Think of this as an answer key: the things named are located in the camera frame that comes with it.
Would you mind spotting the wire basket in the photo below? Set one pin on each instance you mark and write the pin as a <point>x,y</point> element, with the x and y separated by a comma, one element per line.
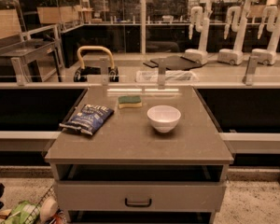
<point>58,218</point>

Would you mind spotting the white background robot middle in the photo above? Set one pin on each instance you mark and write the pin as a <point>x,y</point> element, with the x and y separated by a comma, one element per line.
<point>236,21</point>

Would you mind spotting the white ceramic bowl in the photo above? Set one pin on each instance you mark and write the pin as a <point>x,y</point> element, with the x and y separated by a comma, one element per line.
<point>163,118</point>

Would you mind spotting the white cup in basket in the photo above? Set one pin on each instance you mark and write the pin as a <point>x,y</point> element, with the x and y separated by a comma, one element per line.
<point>48,209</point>

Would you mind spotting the green yellow sponge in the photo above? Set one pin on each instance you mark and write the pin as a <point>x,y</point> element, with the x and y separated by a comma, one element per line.
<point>130,101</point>

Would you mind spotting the grey drawer with handle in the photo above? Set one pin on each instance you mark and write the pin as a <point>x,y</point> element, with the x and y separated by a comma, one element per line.
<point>92,196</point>

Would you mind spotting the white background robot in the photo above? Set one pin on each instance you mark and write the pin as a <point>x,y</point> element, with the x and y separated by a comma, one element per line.
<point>199,22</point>
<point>270,20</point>
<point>236,21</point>

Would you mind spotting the white background robot left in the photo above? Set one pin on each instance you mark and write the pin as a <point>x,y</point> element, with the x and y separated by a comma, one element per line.
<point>199,22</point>

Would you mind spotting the grey metal table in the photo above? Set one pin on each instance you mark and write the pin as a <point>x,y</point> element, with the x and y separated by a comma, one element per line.
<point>37,57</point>

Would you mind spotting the grey drawer cabinet counter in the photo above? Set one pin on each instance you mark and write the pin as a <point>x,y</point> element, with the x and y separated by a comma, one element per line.
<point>127,149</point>

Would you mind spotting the wooden planter box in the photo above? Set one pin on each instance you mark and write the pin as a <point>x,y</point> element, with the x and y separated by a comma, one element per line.
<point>50,15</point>

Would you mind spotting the green snack bag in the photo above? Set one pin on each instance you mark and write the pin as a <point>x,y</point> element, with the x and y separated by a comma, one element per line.
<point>23,213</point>

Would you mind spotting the yellow handle black cart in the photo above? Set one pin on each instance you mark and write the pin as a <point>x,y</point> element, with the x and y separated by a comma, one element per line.
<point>107,70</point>

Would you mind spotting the white background robot right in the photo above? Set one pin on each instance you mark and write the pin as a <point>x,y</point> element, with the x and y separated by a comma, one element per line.
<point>270,20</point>

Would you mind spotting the black floor mat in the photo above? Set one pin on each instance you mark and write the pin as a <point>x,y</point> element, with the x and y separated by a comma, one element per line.
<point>173,62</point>

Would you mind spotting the blue chip bag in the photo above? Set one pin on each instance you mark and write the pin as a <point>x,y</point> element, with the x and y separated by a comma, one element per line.
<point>89,119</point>

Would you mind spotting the clear plastic bin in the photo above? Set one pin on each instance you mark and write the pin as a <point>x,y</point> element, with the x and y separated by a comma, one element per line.
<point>170,76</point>

